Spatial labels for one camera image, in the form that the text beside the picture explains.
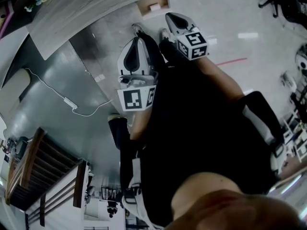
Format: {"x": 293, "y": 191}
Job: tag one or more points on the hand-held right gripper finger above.
{"x": 190, "y": 22}
{"x": 170, "y": 26}

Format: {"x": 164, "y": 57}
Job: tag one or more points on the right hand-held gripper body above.
{"x": 195, "y": 41}

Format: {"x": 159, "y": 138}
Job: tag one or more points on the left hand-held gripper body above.
{"x": 130, "y": 98}

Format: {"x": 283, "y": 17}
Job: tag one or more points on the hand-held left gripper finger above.
{"x": 145, "y": 66}
{"x": 121, "y": 67}

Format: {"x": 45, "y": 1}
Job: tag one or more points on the person's left forearm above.
{"x": 139, "y": 126}

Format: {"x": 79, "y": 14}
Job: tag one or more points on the person's right forearm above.
{"x": 223, "y": 78}

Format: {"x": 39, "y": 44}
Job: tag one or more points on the person's right shoe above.
{"x": 164, "y": 33}

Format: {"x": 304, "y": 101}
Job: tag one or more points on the person's shoe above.
{"x": 164, "y": 33}
{"x": 136, "y": 28}

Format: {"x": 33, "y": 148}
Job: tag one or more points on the person's left shoe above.
{"x": 136, "y": 28}

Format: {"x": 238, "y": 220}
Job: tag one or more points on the red floor tape strip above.
{"x": 231, "y": 61}

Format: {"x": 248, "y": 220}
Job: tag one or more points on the white power strip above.
{"x": 70, "y": 103}

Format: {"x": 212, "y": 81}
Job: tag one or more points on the grey wooden desk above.
{"x": 96, "y": 8}

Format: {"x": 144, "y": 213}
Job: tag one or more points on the person's black clothing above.
{"x": 204, "y": 128}

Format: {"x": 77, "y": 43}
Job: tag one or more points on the small white floor object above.
{"x": 289, "y": 81}

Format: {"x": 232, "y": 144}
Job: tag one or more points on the beige cylindrical pillar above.
{"x": 16, "y": 85}

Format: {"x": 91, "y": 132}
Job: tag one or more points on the white round machine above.
{"x": 302, "y": 61}

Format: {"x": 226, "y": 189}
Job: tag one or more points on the white curved table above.
{"x": 9, "y": 56}

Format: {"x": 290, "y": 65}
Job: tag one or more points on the brown wooden chair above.
{"x": 36, "y": 166}

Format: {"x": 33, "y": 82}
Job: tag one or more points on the pink book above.
{"x": 7, "y": 18}

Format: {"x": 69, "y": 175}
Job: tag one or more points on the white metal rack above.
{"x": 296, "y": 138}

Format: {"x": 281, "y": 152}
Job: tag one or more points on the person's chin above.
{"x": 239, "y": 212}

